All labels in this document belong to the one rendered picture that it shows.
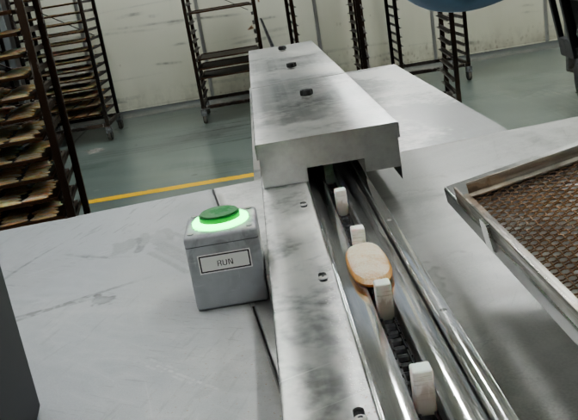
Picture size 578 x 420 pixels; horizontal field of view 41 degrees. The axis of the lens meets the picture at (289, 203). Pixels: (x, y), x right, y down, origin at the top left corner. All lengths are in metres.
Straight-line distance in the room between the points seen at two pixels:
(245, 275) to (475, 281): 0.21
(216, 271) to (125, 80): 6.92
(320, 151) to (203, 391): 0.43
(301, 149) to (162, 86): 6.65
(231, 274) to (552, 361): 0.30
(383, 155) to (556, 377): 0.46
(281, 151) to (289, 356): 0.45
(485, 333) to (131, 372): 0.29
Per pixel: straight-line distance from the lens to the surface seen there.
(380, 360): 0.55
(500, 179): 0.75
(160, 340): 0.71
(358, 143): 0.96
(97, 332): 0.76
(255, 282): 0.73
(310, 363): 0.53
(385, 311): 0.62
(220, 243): 0.72
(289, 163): 0.95
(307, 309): 0.61
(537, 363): 0.59
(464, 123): 1.38
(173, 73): 7.56
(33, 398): 0.64
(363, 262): 0.69
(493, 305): 0.68
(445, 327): 0.56
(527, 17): 7.97
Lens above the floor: 1.12
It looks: 17 degrees down
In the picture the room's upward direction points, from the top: 9 degrees counter-clockwise
